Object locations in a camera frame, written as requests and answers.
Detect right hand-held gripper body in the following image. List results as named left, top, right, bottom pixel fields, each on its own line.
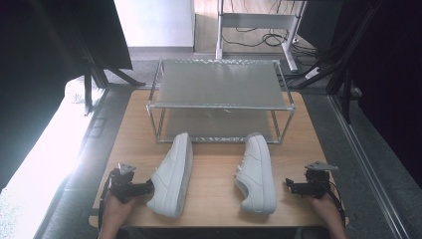
left=300, top=160, right=339, bottom=200

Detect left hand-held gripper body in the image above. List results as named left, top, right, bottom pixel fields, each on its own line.
left=107, top=162, right=141, bottom=204

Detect white sneaker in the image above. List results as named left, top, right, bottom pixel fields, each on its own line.
left=234, top=131, right=278, bottom=215
left=145, top=132, right=194, bottom=219

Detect grey two-tier shoe rack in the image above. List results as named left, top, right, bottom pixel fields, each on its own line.
left=145, top=58, right=297, bottom=144

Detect person's right hand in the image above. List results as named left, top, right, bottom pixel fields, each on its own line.
left=307, top=193, right=345, bottom=224

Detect white power strip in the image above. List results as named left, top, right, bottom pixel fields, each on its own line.
left=305, top=66, right=321, bottom=81

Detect black metal stand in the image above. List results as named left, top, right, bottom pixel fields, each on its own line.
left=73, top=31, right=147, bottom=117
left=287, top=0, right=384, bottom=124

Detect black curtain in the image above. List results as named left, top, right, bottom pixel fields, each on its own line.
left=0, top=0, right=133, bottom=192
left=331, top=0, right=422, bottom=188

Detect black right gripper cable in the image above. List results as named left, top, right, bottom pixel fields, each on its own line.
left=322, top=180, right=346, bottom=218

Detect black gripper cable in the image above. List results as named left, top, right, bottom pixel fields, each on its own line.
left=322, top=180, right=346, bottom=218
left=98, top=174, right=113, bottom=231

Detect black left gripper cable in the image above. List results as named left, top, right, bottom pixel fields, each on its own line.
left=98, top=174, right=113, bottom=231

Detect aluminium floor rail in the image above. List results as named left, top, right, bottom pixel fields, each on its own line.
left=327, top=94, right=411, bottom=239

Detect black floor cables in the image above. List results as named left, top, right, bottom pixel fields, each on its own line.
left=221, top=26, right=320, bottom=58

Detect white metal desk frame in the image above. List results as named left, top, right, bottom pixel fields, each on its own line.
left=215, top=0, right=309, bottom=73

